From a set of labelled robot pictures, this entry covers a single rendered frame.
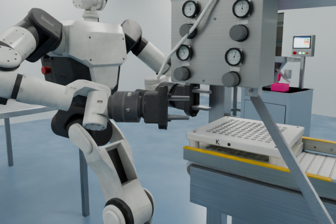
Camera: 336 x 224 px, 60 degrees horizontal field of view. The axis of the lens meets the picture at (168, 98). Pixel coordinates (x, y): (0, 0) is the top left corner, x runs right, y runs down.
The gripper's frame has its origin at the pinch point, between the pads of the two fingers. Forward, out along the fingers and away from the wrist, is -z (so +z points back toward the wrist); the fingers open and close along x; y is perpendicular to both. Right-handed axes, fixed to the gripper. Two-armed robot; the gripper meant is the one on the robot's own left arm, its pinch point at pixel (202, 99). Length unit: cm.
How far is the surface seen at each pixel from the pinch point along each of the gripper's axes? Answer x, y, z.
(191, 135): 6.1, 17.5, -10.0
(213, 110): 4.8, -7.7, 0.7
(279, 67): 5, -265, 87
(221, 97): 0.0, -8.1, -2.0
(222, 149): 10.2, 11.5, -15.9
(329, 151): 11.4, -11.2, -35.8
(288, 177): 10.3, 16.1, -35.1
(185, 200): 106, -94, 85
